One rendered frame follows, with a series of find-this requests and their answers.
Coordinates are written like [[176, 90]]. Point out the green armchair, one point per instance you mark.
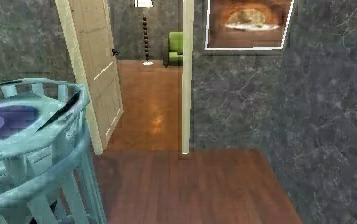
[[175, 49]]

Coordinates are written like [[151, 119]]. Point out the cream wooden room door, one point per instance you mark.
[[96, 66]]

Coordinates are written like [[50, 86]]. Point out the framed brown picture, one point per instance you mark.
[[249, 25]]

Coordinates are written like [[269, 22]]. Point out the pale blue round chair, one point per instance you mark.
[[62, 140]]

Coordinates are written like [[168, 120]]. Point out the purple seat cushion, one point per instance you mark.
[[9, 121]]

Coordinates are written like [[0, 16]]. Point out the floor lamp with beaded post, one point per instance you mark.
[[146, 36]]

